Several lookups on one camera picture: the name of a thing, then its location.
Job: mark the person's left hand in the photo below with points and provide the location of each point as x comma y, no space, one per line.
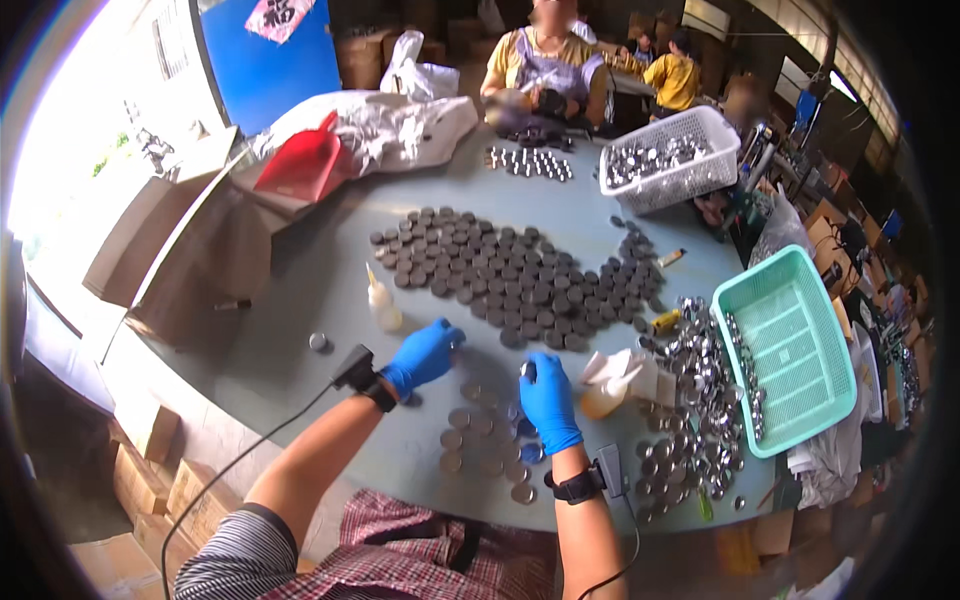
420,358

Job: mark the person's right hand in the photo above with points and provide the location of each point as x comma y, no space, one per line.
551,412

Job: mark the person's left fingers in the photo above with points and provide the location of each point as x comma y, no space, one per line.
448,337

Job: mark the small round metal lid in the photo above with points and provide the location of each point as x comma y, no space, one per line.
529,370

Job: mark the clear glue squeeze bottle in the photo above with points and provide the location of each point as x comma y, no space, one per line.
382,304

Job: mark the group of dark grey lids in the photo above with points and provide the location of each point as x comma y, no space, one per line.
510,281

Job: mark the black wrist band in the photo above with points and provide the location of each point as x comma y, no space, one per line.
367,379
581,484

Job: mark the group of flat metal discs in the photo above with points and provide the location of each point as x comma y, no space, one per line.
487,442

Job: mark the single grey round lid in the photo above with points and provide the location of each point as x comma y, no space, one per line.
319,341

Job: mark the amber glue squeeze bottle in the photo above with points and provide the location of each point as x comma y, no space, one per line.
604,397

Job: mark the rows of small silver caps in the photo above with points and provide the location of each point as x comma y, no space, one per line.
529,163

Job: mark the crumpled white paper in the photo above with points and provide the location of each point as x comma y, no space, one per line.
637,375

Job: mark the large white plastic bag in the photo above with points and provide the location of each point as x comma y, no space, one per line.
405,127

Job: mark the yellow lighter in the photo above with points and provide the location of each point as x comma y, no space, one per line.
665,322

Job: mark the dark marker pen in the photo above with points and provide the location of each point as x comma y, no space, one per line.
232,305

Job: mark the cluster of black lids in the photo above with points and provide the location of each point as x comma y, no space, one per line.
540,138

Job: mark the red plastic scoop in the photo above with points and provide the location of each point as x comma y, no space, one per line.
304,165

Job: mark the person's body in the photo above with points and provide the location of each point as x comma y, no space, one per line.
390,559

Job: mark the utility knife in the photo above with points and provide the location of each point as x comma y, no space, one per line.
672,258

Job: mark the pile of shiny silver lids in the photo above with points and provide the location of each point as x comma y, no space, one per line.
694,420

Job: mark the knotted white plastic bag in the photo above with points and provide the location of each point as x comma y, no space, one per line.
416,75

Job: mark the open brown cardboard box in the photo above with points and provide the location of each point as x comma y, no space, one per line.
195,247

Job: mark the heap of silver caps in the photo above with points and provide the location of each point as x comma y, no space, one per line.
652,159

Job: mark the brown cartons by door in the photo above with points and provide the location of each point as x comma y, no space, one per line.
367,60

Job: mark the white plastic basket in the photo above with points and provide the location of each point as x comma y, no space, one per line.
701,180

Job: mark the green lighter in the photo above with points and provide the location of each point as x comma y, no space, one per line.
705,504

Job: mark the blue door panel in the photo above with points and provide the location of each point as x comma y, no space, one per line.
270,75

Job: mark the metal press machine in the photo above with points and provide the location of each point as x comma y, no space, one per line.
750,187

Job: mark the stack of cardboard cartons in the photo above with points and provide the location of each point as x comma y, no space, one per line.
150,495

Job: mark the teal plastic basket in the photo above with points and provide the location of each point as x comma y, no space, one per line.
787,352

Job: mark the clear plastic bag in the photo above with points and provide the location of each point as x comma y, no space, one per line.
784,229

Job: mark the red paper sign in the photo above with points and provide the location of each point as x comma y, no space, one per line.
279,16

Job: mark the white cloth heap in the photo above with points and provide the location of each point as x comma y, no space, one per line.
829,465

